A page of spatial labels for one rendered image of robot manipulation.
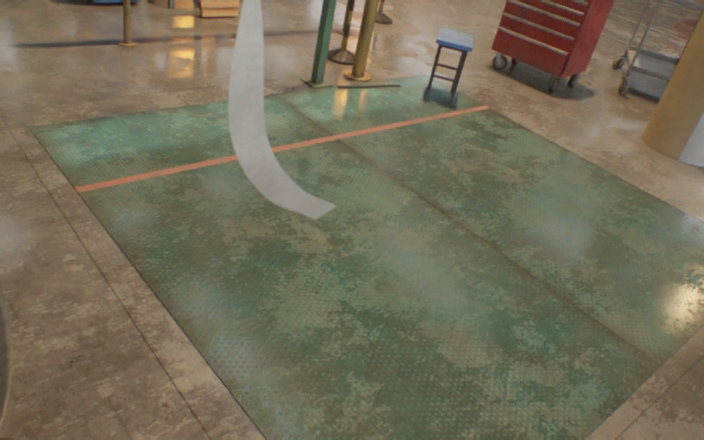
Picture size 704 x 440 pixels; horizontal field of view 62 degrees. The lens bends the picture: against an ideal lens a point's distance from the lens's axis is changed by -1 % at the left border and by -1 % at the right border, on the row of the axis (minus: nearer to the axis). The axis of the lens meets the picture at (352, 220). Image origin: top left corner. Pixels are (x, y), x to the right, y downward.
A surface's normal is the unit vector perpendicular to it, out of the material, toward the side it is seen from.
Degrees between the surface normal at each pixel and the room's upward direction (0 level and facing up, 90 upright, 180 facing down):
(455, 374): 0
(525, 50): 90
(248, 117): 94
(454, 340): 0
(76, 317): 0
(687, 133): 90
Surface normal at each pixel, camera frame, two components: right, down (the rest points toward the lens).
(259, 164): 0.37, 0.66
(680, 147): -0.55, 0.37
